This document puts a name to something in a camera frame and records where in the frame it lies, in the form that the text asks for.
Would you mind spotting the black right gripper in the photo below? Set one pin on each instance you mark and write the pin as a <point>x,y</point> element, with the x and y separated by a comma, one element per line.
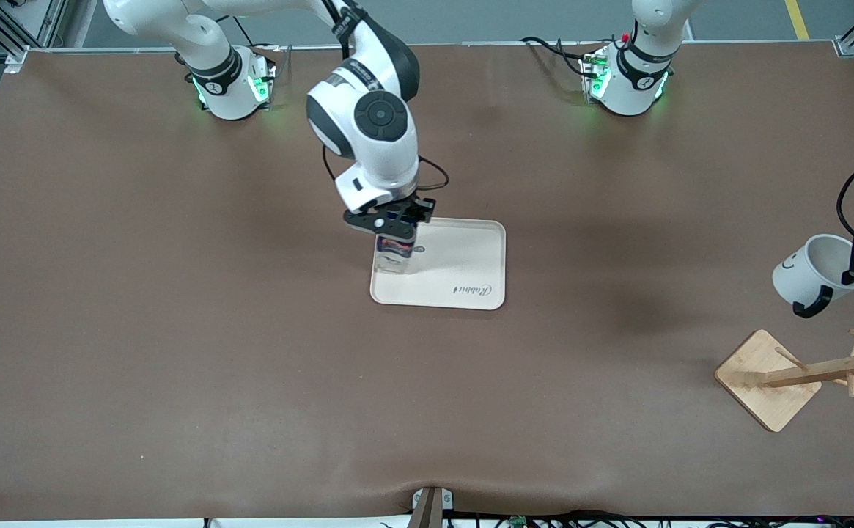
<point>417,210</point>

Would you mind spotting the blue milk carton green cap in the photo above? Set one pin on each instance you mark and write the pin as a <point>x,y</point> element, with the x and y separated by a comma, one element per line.
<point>396,257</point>

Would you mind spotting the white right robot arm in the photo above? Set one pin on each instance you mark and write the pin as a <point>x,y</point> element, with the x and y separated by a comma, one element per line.
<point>375,147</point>

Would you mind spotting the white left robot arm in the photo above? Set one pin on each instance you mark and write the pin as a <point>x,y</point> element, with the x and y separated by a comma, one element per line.
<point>635,81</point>

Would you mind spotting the wooden cup rack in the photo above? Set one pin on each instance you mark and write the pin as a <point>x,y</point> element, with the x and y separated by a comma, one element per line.
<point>767,385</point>

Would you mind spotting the beige plastic tray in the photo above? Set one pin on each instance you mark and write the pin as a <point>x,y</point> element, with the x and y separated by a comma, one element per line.
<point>456,271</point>

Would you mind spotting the brown table mat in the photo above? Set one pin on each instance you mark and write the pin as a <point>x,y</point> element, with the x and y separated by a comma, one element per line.
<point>251,367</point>

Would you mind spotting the yellow floor tape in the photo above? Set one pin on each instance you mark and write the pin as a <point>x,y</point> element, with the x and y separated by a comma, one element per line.
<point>797,18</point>

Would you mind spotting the camera mount post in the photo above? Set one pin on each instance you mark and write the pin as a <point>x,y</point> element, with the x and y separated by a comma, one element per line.
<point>430,507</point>

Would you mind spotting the aluminium frame profile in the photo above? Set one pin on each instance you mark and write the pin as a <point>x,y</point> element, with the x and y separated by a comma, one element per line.
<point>1,26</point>

